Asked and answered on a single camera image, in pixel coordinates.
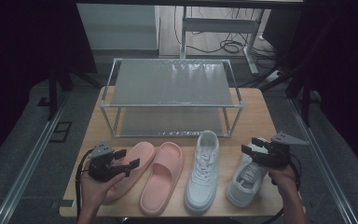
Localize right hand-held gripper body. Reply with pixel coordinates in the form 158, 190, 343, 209
255, 131, 310, 170

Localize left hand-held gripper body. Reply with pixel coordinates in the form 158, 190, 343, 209
88, 140, 129, 183

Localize pink slipper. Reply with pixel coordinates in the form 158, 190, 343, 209
139, 141, 185, 217
102, 141, 157, 205

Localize white sneaker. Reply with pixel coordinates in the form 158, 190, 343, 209
226, 137, 269, 208
184, 130, 220, 215

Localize grey two-tier shoe rack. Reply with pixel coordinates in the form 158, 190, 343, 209
99, 57, 245, 138

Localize person's right hand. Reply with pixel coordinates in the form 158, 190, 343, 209
268, 164, 297, 195

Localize person's left hand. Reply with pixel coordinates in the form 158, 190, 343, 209
79, 173, 127, 216

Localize black metal stand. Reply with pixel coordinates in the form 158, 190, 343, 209
239, 62, 321, 127
36, 68, 103, 120

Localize white power strip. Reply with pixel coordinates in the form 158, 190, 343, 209
265, 70, 283, 82

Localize black box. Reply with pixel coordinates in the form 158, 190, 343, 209
262, 8, 306, 59

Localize dark curtain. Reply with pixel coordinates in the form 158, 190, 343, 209
0, 0, 99, 172
292, 0, 358, 178

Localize white cabinet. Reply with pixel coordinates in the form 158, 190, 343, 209
76, 3, 161, 51

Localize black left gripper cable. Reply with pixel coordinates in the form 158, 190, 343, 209
75, 148, 95, 218

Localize metal floor rail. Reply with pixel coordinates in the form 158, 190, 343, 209
0, 92, 69, 224
287, 97, 358, 224

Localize black floor cables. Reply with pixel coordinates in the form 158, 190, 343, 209
173, 6, 278, 60

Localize white metal desk frame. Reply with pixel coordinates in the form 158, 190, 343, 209
179, 6, 267, 77

